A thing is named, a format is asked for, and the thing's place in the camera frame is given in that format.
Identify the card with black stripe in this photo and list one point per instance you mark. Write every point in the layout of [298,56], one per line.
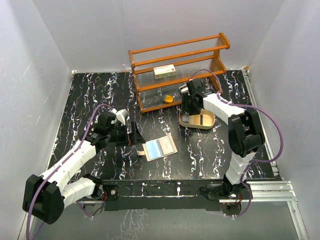
[198,119]

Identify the white stapler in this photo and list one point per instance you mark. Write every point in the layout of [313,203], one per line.
[183,89]

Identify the cream leather card holder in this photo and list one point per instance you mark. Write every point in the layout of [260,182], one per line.
[158,148]

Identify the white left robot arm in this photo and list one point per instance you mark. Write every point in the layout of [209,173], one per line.
[47,195]

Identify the black front base bar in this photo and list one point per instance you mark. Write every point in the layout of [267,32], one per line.
[164,194]

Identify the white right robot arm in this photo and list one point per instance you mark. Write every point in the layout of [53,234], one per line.
[245,134]

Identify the yellow tape measure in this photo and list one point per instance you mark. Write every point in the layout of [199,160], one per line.
[168,99]

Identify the white red paper box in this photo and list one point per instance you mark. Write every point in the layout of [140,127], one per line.
[164,71]

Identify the beige oval tray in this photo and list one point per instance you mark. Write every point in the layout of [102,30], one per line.
[209,121]

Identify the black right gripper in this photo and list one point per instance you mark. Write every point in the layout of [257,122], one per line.
[185,108]

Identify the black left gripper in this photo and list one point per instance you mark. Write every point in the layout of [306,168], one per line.
[134,137]

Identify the stack of cards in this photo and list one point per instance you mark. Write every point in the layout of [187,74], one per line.
[186,118]

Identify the aluminium frame rail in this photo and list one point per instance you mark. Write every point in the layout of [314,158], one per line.
[258,191]

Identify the orange wooden shelf rack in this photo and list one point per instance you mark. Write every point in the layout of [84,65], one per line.
[197,58]

